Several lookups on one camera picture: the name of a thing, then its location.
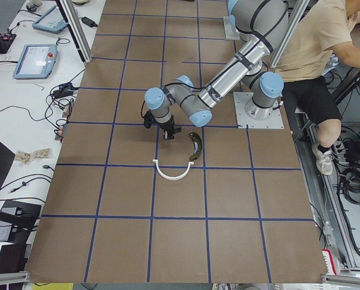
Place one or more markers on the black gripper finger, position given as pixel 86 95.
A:
pixel 176 129
pixel 168 135

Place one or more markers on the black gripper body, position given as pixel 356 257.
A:
pixel 168 124

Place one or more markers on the olive green brake shoe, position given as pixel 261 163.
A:
pixel 197 141

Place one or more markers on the black power adapter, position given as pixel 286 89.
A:
pixel 89 22

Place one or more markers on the near teach pendant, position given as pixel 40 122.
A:
pixel 36 61

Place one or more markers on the teach pendant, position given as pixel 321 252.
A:
pixel 52 21
pixel 36 61

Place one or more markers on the far teach pendant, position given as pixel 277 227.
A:
pixel 52 21

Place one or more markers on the person in beige shirt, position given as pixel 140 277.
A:
pixel 323 32

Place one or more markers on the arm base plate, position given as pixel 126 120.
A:
pixel 231 32
pixel 249 116

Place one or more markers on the aluminium frame post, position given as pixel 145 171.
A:
pixel 71 19

